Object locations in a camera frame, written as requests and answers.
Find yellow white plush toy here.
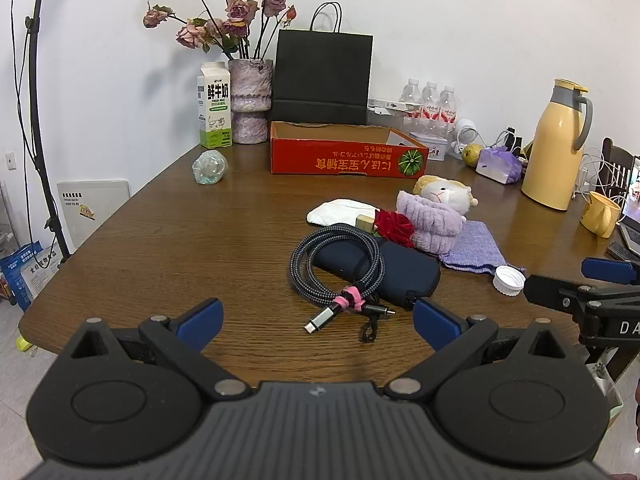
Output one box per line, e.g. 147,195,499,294
412,175,479,217

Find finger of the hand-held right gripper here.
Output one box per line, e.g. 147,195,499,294
581,257,640,286
523,273,578,312

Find yellow mug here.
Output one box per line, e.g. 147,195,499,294
580,191,622,238

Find laptop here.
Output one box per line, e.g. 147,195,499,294
618,160,640,256

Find white cloth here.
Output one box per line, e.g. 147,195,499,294
306,200,378,228

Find white board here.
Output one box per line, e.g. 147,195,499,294
56,180,132,253

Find black paper bag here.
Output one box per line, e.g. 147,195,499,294
270,2,374,126

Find black phone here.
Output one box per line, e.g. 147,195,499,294
606,241,638,262

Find purple fluffy cloth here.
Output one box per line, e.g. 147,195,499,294
396,191,468,252

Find red cardboard box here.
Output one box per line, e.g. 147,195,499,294
270,121,430,180

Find black charger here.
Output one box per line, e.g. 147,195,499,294
496,127,523,153

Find dried pink roses bouquet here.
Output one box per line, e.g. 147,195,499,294
143,0,297,61

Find white cables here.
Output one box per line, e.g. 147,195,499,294
580,147,608,196

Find iridescent ball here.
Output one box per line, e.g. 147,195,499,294
193,150,230,184

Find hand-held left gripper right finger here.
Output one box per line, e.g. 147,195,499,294
384,297,581,403

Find grey braided cable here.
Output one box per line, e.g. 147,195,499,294
290,226,396,335

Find blue printed bag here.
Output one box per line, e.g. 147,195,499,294
0,242,61,313

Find purple mottled vase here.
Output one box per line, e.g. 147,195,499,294
228,58,274,145

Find purple tissue packet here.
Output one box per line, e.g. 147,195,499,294
476,146,524,185

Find yellow thermos jug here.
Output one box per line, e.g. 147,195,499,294
521,78,594,211

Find white green milk carton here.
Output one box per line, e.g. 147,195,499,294
196,61,234,150

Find red fabric rose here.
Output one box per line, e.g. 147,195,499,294
374,210,416,250

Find purple drawstring pouch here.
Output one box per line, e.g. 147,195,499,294
439,220,527,275

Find white bottle cap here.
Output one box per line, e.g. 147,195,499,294
492,266,526,297

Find wooden chair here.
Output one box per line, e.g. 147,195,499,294
601,137,638,198

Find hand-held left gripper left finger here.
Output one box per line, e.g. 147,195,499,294
60,298,252,403

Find small white fan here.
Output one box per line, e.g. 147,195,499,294
452,118,482,157

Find thin black cable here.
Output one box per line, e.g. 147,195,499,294
9,0,32,256

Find white tin box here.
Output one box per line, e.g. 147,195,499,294
409,131,451,162

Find long white flat box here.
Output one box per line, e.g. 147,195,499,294
367,97,422,117

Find black light stand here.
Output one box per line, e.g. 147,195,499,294
25,0,71,266

